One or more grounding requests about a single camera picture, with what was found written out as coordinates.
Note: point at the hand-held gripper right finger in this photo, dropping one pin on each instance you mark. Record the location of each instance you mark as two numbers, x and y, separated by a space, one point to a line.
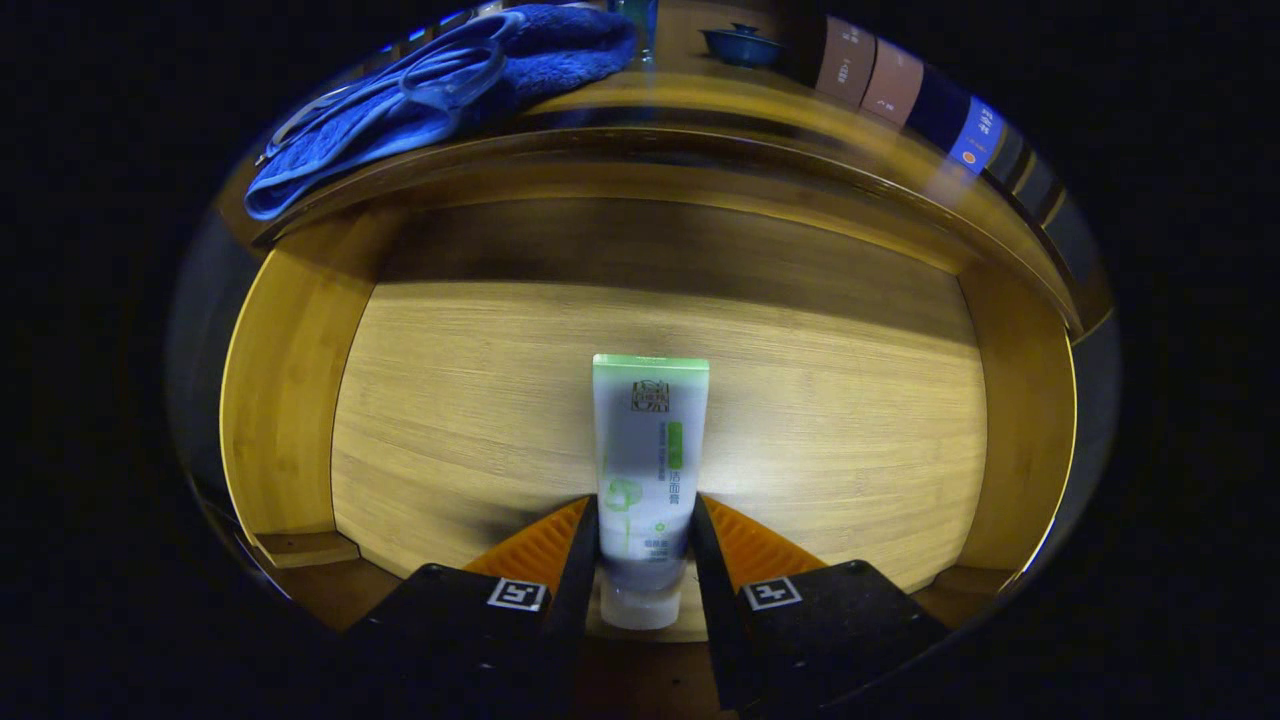
712 590

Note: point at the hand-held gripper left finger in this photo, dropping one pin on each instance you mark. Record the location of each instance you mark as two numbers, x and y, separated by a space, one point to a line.
578 580

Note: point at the white and green tube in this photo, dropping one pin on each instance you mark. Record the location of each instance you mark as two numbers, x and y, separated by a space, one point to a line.
650 440

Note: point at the wooden drawer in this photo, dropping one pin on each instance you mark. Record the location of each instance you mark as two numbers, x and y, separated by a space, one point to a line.
480 400

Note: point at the wooden countertop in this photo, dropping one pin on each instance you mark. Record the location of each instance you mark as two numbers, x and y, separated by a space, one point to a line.
700 90

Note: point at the wooden cabinet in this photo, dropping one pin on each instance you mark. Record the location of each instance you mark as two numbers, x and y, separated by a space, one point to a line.
1035 185

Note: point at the blue book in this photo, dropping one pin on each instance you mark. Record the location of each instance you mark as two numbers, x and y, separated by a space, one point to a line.
975 135

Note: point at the folded blue towel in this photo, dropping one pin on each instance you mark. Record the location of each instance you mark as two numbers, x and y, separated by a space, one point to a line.
560 50

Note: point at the reddish brown book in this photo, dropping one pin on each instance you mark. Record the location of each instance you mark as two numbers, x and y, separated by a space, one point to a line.
892 85

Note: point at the blue lidded teacup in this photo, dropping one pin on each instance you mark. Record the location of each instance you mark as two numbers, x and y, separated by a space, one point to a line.
742 48

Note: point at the dark brown book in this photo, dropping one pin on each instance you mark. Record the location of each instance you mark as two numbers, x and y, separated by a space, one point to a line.
845 60

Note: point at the teal cylindrical bottle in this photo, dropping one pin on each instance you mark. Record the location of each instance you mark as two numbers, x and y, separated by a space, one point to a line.
640 20

